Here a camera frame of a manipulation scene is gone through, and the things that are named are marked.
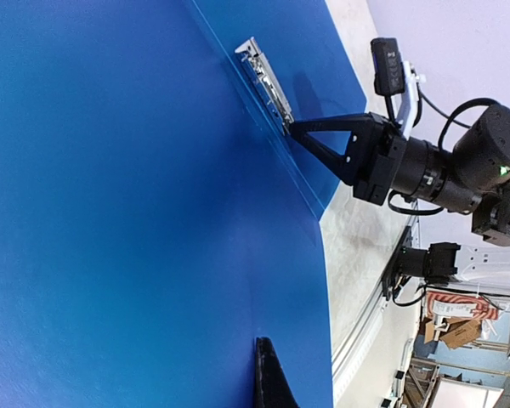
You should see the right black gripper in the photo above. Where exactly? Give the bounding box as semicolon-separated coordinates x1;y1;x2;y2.
289;113;406;206

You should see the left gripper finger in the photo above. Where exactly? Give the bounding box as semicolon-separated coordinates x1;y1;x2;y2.
253;337;299;408

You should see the blue plastic folder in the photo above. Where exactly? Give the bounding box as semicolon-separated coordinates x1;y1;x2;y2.
0;1;365;407

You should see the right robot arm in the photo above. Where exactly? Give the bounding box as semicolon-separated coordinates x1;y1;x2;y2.
289;99;510;247

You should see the metal folder clip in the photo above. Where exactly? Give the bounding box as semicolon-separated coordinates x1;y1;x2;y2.
235;37;294;135

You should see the cardboard boxes pile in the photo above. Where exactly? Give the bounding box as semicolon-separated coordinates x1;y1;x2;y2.
420;290;510;358

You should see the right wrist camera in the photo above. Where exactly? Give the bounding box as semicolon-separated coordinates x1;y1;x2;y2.
370;37;422;139

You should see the aluminium front rail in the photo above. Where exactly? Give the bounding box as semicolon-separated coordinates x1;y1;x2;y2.
331;216;419;405

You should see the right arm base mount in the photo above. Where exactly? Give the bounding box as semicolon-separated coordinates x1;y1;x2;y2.
381;226;424;301

